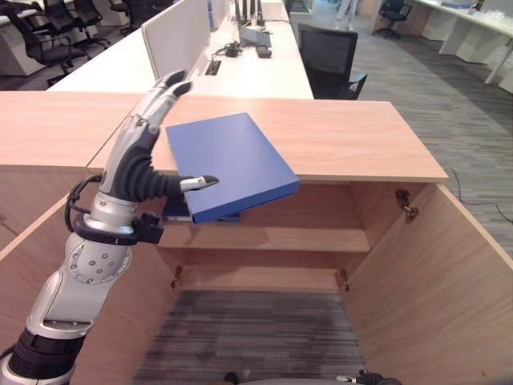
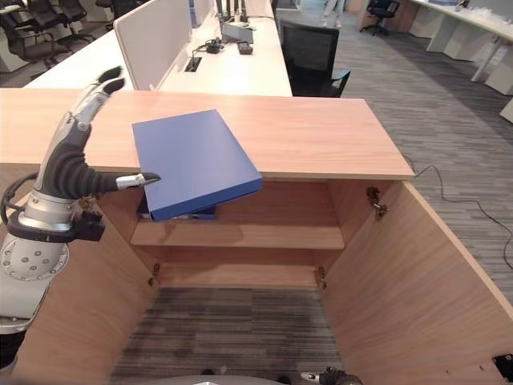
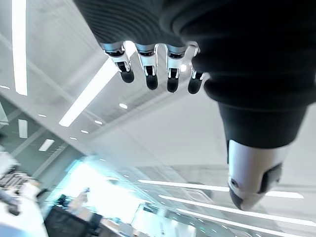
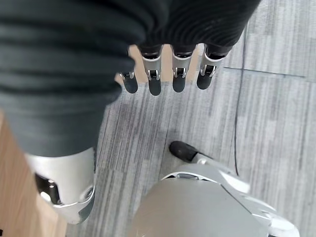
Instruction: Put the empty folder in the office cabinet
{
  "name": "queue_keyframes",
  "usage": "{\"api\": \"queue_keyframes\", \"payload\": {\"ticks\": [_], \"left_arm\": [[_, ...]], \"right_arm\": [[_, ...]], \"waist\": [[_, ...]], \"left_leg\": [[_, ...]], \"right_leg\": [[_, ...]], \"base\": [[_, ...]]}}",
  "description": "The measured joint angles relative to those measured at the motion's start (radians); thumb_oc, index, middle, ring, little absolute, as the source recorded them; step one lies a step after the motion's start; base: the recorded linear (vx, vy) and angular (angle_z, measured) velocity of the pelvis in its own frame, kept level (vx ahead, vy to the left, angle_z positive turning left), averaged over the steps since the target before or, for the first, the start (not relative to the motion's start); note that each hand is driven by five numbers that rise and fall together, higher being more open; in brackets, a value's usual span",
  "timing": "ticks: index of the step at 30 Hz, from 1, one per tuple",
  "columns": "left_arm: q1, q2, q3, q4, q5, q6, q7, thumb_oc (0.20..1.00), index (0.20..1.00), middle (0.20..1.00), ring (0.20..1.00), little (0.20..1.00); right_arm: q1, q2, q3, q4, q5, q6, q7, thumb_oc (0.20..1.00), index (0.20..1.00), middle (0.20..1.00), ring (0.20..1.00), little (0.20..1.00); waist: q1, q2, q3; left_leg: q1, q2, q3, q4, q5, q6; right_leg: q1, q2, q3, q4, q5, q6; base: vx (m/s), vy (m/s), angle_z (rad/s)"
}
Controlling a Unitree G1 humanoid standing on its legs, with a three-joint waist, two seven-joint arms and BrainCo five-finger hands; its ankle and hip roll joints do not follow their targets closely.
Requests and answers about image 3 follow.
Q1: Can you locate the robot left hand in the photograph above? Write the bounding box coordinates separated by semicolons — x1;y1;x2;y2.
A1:
73;0;316;212

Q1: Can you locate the long ceiling light strip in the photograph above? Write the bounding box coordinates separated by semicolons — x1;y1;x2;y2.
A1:
11;0;28;97
137;179;305;199
58;57;117;128
176;208;316;237
158;195;316;227

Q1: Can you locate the person's hand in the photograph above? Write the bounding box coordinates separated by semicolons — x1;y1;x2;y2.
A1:
70;187;91;213

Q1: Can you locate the rectangular ceiling light panel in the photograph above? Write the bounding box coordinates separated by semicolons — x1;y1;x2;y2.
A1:
39;138;56;152
18;118;29;139

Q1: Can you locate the person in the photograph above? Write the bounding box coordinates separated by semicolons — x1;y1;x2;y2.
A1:
0;178;48;237

